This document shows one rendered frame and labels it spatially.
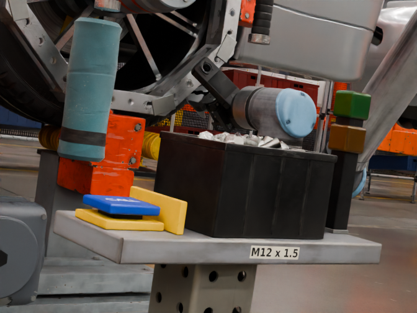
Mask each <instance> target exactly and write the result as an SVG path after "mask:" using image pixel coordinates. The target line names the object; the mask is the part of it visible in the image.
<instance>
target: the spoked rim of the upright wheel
mask: <svg viewBox="0 0 417 313"><path fill-rule="evenodd" d="M44 1H51V0H27V2H26V3H27V4H33V3H38V2H44ZM74 1H75V3H76V4H77V6H78V7H79V8H80V11H79V12H78V13H77V15H76V16H75V17H74V18H73V20H72V21H71V22H70V23H69V24H68V25H67V26H66V28H65V29H64V30H63V31H62V33H61V34H60V35H59V36H58V37H57V38H56V40H55V41H54V42H53V43H54V44H55V46H56V48H57V49H58V51H59V52H60V50H61V49H62V48H63V47H64V46H65V45H66V43H67V42H68V41H69V40H70V38H71V37H72V36H73V34H74V21H75V20H77V19H78V18H80V17H89V16H90V17H93V18H95V19H102V20H108V21H111V22H116V19H121V18H123V21H124V22H125V25H126V26H127V29H128V31H129V33H130V35H131V37H132V39H133V41H134V43H135V46H136V48H137V52H136V53H135V54H134V56H132V58H131V59H130V60H129V61H128V62H127V63H126V64H125V65H124V66H123V67H121V69H119V70H118V71H117V72H116V77H115V85H114V89H116V90H120V91H128V92H133V93H140V94H147V93H150V92H152V90H154V89H155V88H156V87H157V86H159V85H160V84H161V83H162V82H163V81H164V80H165V79H166V78H167V77H168V76H170V75H171V74H172V73H173V72H175V71H176V70H177V69H178V68H179V67H180V66H181V65H182V64H183V63H185V62H186V61H187V60H188V59H189V58H190V57H191V56H192V55H193V54H194V53H195V52H196V50H197V48H198V46H199V45H200V43H201V41H202V38H203V36H204V33H205V31H206V28H207V25H208V22H209V16H210V8H211V3H212V0H196V1H195V2H194V3H192V4H191V5H190V6H188V7H185V8H182V9H176V10H175V11H172V12H163V13H149V14H150V15H151V16H153V17H152V20H151V24H150V27H149V29H148V32H147V34H146V37H145V39H144V38H143V36H142V34H141V32H140V29H139V27H138V25H137V23H136V21H135V19H134V16H133V14H126V13H124V12H121V11H120V12H112V11H104V10H100V9H96V8H94V3H95V0H74Z"/></svg>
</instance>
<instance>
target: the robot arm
mask: <svg viewBox="0 0 417 313"><path fill-rule="evenodd" d="M191 74H192V75H193V76H194V77H195V78H196V79H197V80H198V81H199V82H200V83H201V85H202V86H200V87H198V88H196V89H195V90H194V91H193V92H191V93H190V95H188V97H186V101H187V102H188V103H189V104H190V106H192V107H193V109H194V110H196V112H197V113H198V115H199V116H201V117H202V118H205V112H209V113H210V115H211V117H212V119H213V121H215V122H211V124H212V125H213V127H214V129H215V130H216V131H219V132H227V133H230V132H231V131H232V130H233V129H242V130H250V131H252V130H258V136H260V137H265V136H268V137H271V138H273V139H274V138H278V140H279V141H280V142H281V141H283V142H284V143H285V144H287V145H288V146H289V147H290V148H297V149H302V142H303V138H304V137H306V136H307V135H308V134H309V133H310V132H311V131H312V130H313V128H314V126H315V123H316V107H315V104H314V102H313V100H312V99H311V97H310V96H309V95H308V94H306V93H304V92H303V91H297V90H295V89H291V88H287V89H279V88H266V87H259V86H247V87H244V88H243V89H241V90H240V89H239V88H238V87H237V86H236V85H235V84H234V83H233V82H232V81H231V80H230V79H229V78H228V77H227V76H226V75H225V74H224V73H223V72H222V71H221V70H220V69H219V68H218V67H217V66H216V65H215V64H214V63H213V62H212V61H211V60H210V59H209V58H208V57H204V58H203V59H201V61H199V62H198V63H197V64H196V65H195V66H194V67H193V69H192V70H191ZM362 93H367V94H370V95H371V97H372V98H371V102H370V110H369V118H368V119H367V120H364V122H363V128H365V129H366V135H365V142H364V150H363V153H362V154H358V159H357V167H356V175H355V179H354V187H353V192H352V198H353V197H355V196H357V195H358V194H359V193H360V192H361V190H362V188H363V187H364V183H365V180H366V168H365V167H366V165H367V162H368V161H369V160H370V158H371V157H372V155H373V154H374V153H375V151H376V149H378V147H379V145H380V144H381V143H382V141H383V140H384V138H385V137H386V136H387V134H388V133H389V131H390V130H391V129H392V127H393V126H394V125H395V123H396V121H397V120H398V119H399V117H400V116H401V115H402V113H403V112H404V110H405V109H406V108H407V106H408V105H409V103H410V102H411V100H412V99H413V98H414V96H415V95H416V93H417V8H416V10H415V12H414V13H413V15H412V16H411V18H410V19H409V21H408V22H407V24H406V25H405V27H404V28H403V30H402V32H401V33H400V35H399V36H398V38H397V39H396V41H395V42H394V44H393V45H392V47H391V49H390V50H389V51H388V53H387V54H386V56H385V58H384V59H383V61H382V62H381V64H380V65H379V67H378V68H377V70H376V71H375V73H374V74H373V76H372V77H371V79H370V81H369V82H368V83H367V85H366V87H365V88H364V90H363V91H362ZM216 122H218V123H216ZM230 124H231V129H229V128H228V126H227V125H230ZM217 125H219V126H220V127H223V129H224V130H220V129H218V127H217Z"/></svg>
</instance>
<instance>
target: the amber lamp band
mask: <svg viewBox="0 0 417 313"><path fill-rule="evenodd" d="M365 135H366V129H365V128H363V127H356V126H352V125H344V124H331V129H330V137H329V142H328V149H330V150H334V151H338V152H345V153H355V154H362V153H363V150H364V142H365Z"/></svg>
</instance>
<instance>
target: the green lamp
mask: <svg viewBox="0 0 417 313"><path fill-rule="evenodd" d="M371 98H372V97H371V95H370V94H367V93H361V92H357V91H345V90H337V92H336V96H335V101H334V109H333V115H334V116H335V117H343V118H350V119H357V120H367V119H368V118H369V110H370V102H371Z"/></svg>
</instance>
